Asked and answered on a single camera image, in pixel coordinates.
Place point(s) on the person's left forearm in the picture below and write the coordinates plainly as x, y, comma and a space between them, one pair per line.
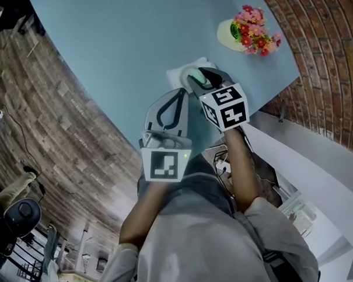
139, 218

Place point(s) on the white counter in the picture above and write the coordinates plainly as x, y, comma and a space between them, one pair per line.
306, 175

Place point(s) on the white soap dish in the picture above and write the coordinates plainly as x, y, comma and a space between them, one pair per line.
176, 76

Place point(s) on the person's right forearm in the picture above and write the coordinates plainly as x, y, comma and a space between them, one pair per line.
242, 169

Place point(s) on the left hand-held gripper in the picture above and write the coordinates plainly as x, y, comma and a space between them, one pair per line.
163, 165

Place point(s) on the black chair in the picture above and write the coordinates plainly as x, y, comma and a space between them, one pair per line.
10, 16

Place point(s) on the black metal rack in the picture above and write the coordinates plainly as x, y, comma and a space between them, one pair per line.
27, 261

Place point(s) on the white flower pot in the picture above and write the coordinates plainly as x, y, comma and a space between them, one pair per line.
225, 36

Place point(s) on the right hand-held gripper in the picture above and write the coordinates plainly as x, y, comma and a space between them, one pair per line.
232, 113

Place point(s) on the white power adapter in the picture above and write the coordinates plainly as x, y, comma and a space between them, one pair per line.
224, 165

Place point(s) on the black round device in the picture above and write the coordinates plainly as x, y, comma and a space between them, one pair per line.
23, 214

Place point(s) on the pink and red flower bunch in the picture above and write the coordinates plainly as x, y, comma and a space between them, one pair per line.
255, 31

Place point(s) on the person's grey shirt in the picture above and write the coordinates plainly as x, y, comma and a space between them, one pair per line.
198, 241

